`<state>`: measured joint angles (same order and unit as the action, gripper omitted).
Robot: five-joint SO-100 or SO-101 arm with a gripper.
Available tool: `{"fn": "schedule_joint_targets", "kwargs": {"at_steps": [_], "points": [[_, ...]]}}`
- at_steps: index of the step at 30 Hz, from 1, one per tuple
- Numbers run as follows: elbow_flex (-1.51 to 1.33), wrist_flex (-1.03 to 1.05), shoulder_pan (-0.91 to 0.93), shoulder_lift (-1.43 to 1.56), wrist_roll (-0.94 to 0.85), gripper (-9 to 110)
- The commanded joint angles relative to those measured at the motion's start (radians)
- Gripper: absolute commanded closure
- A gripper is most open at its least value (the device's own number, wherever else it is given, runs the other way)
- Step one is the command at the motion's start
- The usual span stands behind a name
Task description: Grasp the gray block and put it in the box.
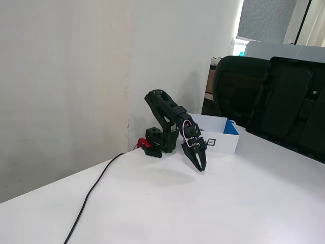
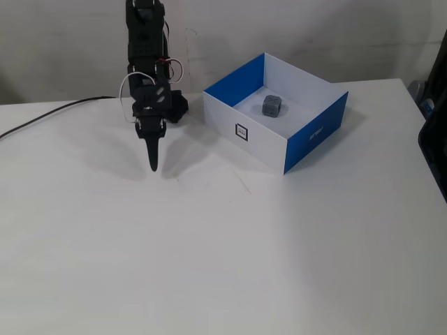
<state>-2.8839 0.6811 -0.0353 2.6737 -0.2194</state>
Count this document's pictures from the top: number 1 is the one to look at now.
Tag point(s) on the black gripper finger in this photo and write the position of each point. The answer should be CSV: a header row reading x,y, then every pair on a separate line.
x,y
194,160
203,158

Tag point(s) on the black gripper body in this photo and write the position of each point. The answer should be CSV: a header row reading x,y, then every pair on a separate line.
x,y
192,150

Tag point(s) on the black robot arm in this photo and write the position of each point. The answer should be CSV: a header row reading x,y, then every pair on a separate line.
x,y
162,101

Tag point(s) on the blue and white cardboard box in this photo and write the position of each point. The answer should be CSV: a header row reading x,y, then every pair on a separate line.
x,y
223,145

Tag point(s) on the black table clamp block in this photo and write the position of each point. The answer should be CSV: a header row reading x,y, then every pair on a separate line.
x,y
152,152

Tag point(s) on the brown cardboard box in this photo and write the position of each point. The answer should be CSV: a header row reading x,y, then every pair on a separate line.
x,y
210,84

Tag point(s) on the red clamp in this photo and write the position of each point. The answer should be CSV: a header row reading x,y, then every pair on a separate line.
x,y
142,141

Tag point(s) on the black mesh office chair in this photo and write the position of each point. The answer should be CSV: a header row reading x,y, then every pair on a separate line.
x,y
233,89

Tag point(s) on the black plastic case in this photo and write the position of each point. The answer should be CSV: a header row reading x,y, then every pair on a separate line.
x,y
287,101

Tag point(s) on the translucent plastic storage bin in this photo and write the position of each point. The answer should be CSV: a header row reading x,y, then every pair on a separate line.
x,y
279,50

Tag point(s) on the gray window blind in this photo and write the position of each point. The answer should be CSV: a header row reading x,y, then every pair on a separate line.
x,y
264,20

